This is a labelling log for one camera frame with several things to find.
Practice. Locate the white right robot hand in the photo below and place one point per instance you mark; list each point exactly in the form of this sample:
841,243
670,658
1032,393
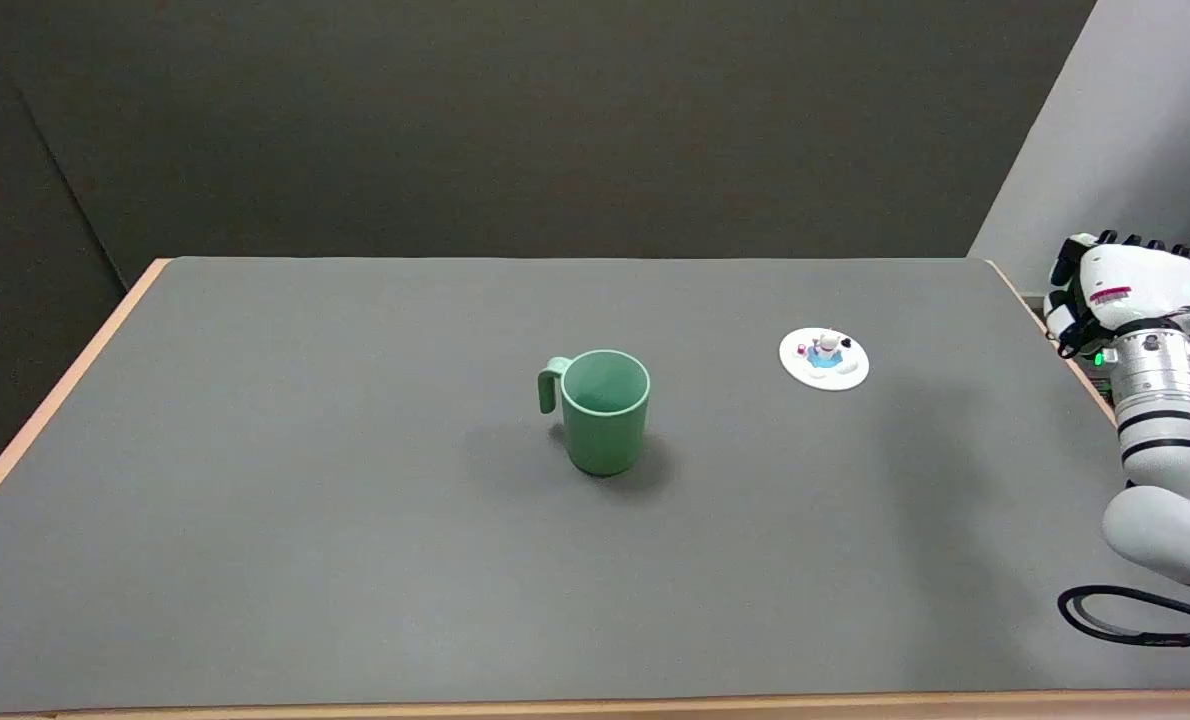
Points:
1135,285

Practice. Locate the green plastic mug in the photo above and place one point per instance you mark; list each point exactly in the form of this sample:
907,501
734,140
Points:
603,412

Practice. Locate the small white decorated plate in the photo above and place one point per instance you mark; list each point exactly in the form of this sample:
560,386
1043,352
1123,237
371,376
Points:
823,358

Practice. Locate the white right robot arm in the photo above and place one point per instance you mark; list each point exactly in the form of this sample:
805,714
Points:
1170,440

